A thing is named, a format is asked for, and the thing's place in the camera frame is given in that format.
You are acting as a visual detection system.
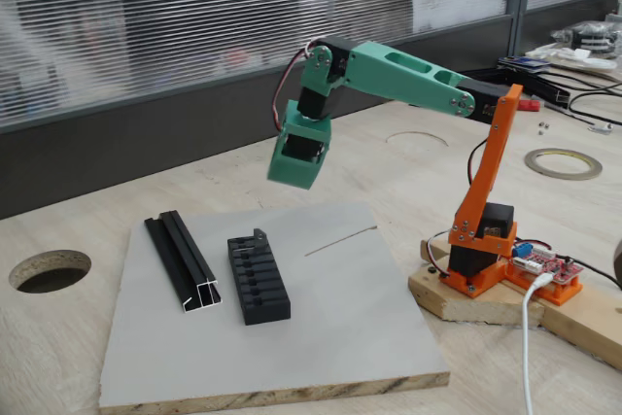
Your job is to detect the black aluminium profile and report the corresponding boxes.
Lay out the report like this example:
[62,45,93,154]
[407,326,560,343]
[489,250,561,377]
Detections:
[144,210,225,314]

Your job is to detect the tape roll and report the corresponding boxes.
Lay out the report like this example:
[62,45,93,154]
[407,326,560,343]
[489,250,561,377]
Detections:
[523,147,604,182]

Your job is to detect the wooden plank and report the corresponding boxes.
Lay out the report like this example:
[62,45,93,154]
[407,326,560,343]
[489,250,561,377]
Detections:
[536,278,622,371]

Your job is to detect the wooden base block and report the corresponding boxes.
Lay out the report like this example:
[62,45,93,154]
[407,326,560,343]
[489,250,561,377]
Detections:
[407,238,546,328]

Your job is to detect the thin black cable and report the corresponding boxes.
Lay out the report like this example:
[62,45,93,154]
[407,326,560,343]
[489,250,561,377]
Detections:
[567,84,622,130]

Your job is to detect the grey-topped wooden board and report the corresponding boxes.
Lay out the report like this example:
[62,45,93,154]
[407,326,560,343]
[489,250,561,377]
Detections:
[98,200,451,410]

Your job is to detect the dark round object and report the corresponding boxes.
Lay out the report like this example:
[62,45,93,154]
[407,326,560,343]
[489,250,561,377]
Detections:
[612,238,622,290]

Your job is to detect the red controller board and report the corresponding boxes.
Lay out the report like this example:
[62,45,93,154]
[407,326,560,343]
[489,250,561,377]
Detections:
[507,241,584,286]

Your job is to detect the clear plastic bag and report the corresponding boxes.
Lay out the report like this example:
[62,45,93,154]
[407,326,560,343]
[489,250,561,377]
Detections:
[550,19,622,52]

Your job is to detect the white plastic parts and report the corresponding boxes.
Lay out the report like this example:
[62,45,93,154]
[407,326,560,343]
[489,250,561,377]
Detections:
[524,44,619,72]

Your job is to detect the blue card stack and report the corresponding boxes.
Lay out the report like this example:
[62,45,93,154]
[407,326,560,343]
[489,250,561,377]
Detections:
[497,55,553,72]

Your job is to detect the wrist servo wire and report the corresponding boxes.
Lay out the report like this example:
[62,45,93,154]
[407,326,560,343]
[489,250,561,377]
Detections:
[273,43,317,133]

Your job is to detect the black slotted holder block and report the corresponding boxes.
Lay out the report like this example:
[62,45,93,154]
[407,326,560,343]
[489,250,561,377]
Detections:
[226,234,294,328]

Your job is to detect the base servo wire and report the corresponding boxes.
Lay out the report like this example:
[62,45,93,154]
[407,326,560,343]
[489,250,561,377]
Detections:
[419,228,456,283]

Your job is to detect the black profile frame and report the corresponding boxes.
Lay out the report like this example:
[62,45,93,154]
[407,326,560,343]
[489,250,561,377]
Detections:
[459,66,570,110]

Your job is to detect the black power cable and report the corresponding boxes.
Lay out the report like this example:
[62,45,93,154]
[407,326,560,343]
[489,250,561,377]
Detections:
[563,254,622,286]

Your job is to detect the white USB cable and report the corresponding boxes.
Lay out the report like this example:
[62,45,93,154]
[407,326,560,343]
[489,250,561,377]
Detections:
[520,272,554,415]

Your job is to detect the shoulder servo wire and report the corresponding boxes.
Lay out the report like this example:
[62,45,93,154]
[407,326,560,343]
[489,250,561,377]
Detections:
[467,137,490,188]

